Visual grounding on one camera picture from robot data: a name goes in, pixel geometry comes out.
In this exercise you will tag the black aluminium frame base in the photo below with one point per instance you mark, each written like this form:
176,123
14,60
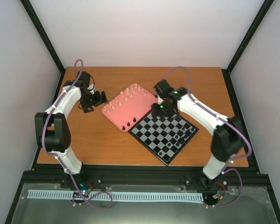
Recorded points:
105,176

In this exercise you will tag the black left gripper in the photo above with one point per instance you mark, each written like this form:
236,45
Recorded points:
99,101

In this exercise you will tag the black and white chessboard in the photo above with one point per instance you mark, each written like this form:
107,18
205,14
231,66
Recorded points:
155,134

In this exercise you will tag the pink plastic tray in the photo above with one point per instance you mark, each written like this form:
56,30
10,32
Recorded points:
135,107

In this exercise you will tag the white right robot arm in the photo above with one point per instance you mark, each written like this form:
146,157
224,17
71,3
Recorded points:
227,134

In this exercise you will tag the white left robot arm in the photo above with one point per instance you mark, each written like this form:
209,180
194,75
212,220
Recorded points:
51,127

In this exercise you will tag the light blue cable duct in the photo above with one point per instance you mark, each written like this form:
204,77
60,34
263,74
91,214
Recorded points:
117,196

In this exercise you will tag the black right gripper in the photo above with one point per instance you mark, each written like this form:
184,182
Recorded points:
155,112

